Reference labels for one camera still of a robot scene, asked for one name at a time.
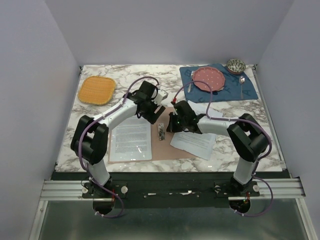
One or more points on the printed paper sheet top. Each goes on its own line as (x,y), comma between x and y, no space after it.
(130,141)

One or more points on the silver spoon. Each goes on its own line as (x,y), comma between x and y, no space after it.
(241,82)

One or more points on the metal folder clip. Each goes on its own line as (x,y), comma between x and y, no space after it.
(161,131)

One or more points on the black mounting base plate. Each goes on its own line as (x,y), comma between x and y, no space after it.
(142,190)

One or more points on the orange woven mat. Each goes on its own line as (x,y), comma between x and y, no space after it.
(96,90)

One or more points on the printed paper stack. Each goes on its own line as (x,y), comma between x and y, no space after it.
(198,144)

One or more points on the pink dotted plate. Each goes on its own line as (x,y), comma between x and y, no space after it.
(208,79)

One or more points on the blue cloth placemat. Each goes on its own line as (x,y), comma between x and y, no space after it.
(230,92)

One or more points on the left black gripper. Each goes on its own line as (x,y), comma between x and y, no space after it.
(147,116)

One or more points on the floral patterned bowl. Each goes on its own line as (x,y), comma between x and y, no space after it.
(235,66)

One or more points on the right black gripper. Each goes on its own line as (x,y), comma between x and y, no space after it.
(171,127)

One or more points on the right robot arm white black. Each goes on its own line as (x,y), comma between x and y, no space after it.
(250,140)

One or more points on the aluminium rail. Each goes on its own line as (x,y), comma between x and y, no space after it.
(63,190)

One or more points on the silver fork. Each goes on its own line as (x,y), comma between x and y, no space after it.
(191,81)

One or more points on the pink folder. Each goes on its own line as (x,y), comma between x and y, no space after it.
(161,149)

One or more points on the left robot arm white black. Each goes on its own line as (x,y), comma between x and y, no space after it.
(90,139)

